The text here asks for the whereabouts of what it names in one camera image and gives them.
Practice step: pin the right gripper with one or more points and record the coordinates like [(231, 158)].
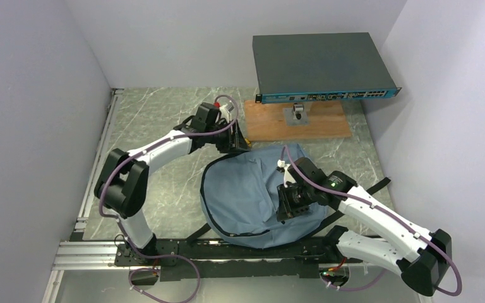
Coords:
[(286, 209)]

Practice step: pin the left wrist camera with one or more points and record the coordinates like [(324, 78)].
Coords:
[(225, 111)]

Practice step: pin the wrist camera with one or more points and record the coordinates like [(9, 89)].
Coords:
[(283, 167), (225, 111)]

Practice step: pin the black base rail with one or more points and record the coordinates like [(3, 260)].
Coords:
[(214, 258)]

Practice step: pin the wooden board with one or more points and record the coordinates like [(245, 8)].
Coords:
[(265, 122)]

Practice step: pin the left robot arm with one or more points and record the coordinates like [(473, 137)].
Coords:
[(122, 184)]

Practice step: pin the grey network switch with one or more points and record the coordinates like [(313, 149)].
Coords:
[(320, 67)]

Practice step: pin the metal stand mount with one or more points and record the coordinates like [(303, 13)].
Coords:
[(295, 115)]

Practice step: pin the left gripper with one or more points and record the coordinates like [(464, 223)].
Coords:
[(234, 142)]

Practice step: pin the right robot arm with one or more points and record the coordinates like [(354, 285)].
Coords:
[(420, 257)]

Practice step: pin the blue student backpack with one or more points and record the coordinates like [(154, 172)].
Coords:
[(239, 199)]

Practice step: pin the aluminium side rail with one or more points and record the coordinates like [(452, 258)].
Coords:
[(88, 198)]

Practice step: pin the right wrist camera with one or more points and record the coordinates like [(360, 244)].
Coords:
[(283, 167)]

